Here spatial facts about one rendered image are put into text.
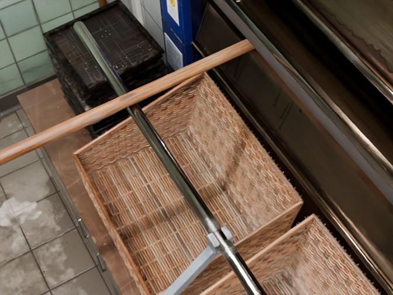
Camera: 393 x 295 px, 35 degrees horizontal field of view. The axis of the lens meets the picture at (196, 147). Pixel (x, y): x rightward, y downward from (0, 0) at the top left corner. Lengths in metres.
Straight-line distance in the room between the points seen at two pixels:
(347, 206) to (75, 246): 1.38
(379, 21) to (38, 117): 1.43
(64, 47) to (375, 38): 1.13
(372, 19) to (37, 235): 1.87
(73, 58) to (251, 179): 0.66
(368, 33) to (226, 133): 0.85
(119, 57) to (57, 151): 0.42
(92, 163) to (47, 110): 0.35
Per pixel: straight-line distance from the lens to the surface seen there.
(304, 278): 1.84
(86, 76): 1.95
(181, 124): 2.12
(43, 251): 2.68
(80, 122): 1.45
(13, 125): 3.07
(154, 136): 1.43
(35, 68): 3.02
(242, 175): 1.92
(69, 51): 2.03
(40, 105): 2.33
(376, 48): 1.18
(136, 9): 2.43
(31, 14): 2.82
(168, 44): 2.18
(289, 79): 1.21
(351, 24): 1.22
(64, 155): 2.18
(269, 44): 1.23
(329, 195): 1.60
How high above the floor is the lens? 2.33
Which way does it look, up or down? 55 degrees down
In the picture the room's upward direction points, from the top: 4 degrees counter-clockwise
